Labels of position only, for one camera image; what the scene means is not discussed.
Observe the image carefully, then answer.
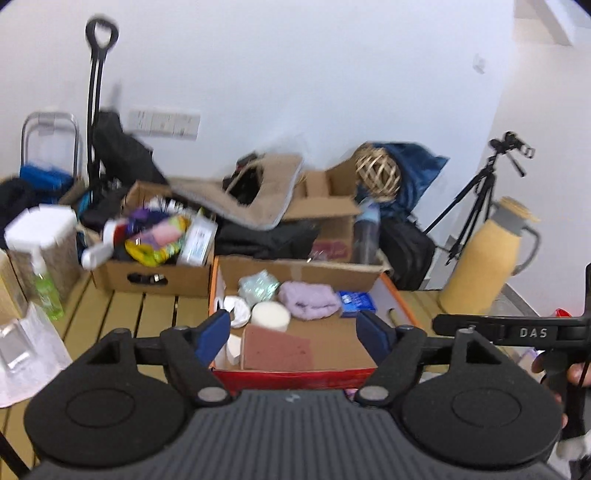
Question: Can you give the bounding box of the wooden slat table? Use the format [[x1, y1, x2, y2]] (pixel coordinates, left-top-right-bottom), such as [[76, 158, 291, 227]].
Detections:
[[0, 272, 541, 472]]

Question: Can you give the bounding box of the metal tube frame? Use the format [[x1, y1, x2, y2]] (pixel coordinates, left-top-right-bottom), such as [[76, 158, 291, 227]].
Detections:
[[20, 112, 80, 180]]

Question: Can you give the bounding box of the yellow packet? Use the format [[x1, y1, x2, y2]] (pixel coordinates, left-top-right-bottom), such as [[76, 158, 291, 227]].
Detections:
[[124, 216, 191, 267]]

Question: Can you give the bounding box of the black video camera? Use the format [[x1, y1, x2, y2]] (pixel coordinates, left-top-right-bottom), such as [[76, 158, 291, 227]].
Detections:
[[489, 131, 537, 160]]

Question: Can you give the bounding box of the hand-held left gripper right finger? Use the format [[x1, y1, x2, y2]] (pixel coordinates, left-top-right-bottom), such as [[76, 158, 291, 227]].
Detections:
[[355, 309, 518, 408]]

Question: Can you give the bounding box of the dark blue cloth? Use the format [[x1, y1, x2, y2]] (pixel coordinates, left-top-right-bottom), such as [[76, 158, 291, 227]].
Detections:
[[382, 142, 450, 215]]

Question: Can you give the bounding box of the beige felt bag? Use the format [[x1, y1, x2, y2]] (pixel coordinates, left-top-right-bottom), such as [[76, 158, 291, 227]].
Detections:
[[168, 154, 304, 230]]

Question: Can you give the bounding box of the green liquid bottle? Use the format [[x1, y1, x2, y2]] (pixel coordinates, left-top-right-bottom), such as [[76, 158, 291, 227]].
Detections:
[[31, 248, 66, 322]]

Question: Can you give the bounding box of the black cart handle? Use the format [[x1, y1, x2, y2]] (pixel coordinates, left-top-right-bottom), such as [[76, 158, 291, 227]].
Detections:
[[85, 17, 122, 178]]

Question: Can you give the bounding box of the white round sponge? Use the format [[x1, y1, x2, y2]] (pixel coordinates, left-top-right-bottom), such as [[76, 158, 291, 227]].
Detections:
[[250, 301, 292, 331]]

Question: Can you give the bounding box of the open brown cardboard box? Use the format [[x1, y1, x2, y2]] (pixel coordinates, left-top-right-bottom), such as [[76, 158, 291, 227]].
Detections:
[[281, 158, 385, 265]]

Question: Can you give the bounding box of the white blue printed carton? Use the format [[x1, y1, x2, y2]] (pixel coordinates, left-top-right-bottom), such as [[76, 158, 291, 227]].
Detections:
[[177, 211, 219, 267]]

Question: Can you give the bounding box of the person's right hand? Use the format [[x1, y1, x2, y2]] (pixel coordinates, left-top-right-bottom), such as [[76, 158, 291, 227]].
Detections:
[[530, 353, 591, 431]]

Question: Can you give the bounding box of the black cloth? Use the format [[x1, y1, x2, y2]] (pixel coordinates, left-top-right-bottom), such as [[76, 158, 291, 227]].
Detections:
[[214, 220, 320, 260]]

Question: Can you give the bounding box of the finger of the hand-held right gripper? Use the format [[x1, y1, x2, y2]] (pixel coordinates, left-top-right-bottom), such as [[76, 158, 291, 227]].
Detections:
[[432, 313, 505, 345]]

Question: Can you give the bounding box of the light wooden box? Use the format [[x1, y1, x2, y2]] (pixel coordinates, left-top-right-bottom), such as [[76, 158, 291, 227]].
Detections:
[[0, 249, 29, 320]]

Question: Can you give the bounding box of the lilac fluffy cloth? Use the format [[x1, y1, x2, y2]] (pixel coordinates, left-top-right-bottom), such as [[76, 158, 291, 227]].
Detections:
[[278, 280, 343, 322]]

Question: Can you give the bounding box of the wicker ball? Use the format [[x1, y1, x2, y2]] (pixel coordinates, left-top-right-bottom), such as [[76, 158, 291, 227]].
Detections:
[[354, 143, 402, 202]]

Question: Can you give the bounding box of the clear plastic bag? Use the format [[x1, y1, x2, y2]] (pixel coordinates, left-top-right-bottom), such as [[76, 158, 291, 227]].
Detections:
[[238, 270, 280, 306], [0, 302, 75, 409]]

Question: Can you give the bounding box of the red cardboard box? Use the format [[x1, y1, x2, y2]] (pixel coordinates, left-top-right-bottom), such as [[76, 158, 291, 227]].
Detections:
[[208, 255, 419, 394]]

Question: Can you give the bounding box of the small brown cardboard box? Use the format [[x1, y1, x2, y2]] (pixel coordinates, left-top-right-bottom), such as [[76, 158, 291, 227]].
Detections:
[[91, 181, 216, 297]]

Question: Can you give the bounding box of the yellow thermos jug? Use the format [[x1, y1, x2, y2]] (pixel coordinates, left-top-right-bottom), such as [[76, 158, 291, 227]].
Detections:
[[438, 196, 541, 315]]

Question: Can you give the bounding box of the clear container white lid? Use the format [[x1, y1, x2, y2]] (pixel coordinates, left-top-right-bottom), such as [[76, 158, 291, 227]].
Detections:
[[4, 205, 79, 306]]

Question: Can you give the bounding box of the black tripod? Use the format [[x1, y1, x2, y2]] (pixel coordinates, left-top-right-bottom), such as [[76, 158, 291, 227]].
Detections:
[[424, 147, 528, 265]]

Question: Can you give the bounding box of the small blue box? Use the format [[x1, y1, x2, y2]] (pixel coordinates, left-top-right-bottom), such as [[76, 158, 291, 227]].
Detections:
[[337, 290, 376, 319]]

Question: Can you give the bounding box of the blue water bottle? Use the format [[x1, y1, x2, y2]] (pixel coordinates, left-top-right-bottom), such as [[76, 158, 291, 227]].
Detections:
[[353, 198, 382, 265]]

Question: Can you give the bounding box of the black clothing pile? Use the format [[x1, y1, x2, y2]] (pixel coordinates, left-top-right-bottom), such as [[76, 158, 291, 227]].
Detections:
[[0, 177, 38, 241]]

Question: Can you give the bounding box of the white tape roll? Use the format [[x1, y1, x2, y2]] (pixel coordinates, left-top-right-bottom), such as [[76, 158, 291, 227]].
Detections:
[[222, 295, 253, 329]]

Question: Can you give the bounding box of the mauve sponge block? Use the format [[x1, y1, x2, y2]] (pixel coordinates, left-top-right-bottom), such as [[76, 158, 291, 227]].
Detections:
[[240, 325, 315, 371]]

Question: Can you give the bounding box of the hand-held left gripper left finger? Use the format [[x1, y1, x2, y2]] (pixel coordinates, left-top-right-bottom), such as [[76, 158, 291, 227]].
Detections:
[[69, 309, 232, 408]]

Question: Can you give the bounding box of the bright blue bag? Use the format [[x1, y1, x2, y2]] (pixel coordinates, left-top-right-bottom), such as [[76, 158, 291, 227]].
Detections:
[[19, 165, 75, 193]]

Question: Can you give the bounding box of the white red bottle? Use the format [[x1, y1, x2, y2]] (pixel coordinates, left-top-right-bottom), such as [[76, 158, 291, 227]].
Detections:
[[81, 219, 136, 269]]

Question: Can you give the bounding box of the white wall socket strip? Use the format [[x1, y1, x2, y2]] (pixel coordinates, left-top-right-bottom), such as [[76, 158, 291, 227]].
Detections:
[[128, 109, 202, 140]]

